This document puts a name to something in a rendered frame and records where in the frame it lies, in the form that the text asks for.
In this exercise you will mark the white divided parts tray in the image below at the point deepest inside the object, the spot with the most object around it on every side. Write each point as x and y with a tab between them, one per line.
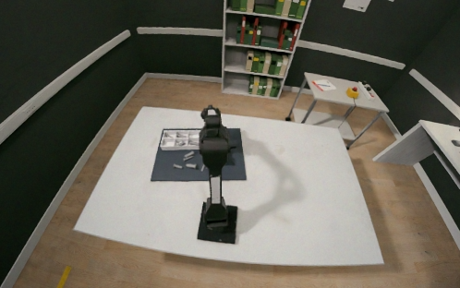
167	143

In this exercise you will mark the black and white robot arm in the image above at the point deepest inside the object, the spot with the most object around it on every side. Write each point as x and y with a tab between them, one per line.
214	156

